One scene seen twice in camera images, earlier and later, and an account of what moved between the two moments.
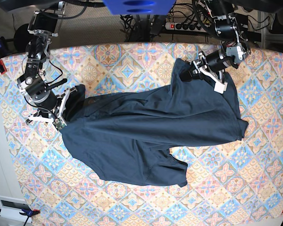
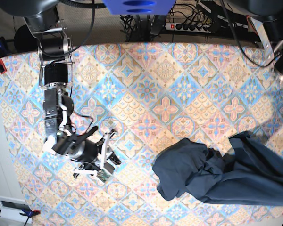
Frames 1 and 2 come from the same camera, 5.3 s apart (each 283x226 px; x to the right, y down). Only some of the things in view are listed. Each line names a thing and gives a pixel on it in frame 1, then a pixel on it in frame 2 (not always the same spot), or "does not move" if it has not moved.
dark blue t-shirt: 124,138 to 250,173
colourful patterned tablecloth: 244,182 does not move
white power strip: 188,26 does not move
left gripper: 51,107 to 95,157
